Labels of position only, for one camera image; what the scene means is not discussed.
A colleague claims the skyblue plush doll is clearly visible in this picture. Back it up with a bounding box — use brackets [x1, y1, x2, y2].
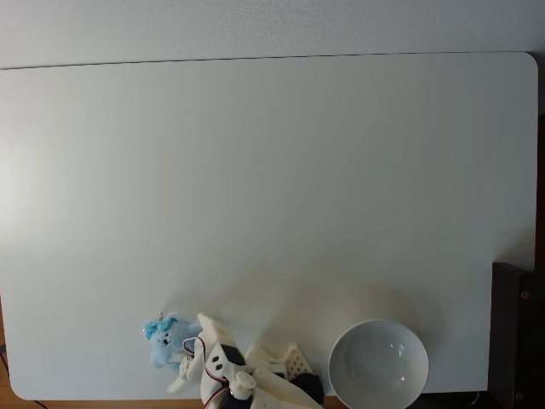
[142, 312, 204, 376]

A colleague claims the white ceramic bowl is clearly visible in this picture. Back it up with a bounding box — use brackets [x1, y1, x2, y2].
[327, 319, 431, 409]

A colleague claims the black table clamp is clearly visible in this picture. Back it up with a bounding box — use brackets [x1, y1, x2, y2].
[293, 372, 326, 404]

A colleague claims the red white gripper servo cable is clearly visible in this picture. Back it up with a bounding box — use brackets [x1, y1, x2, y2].
[181, 336, 232, 406]

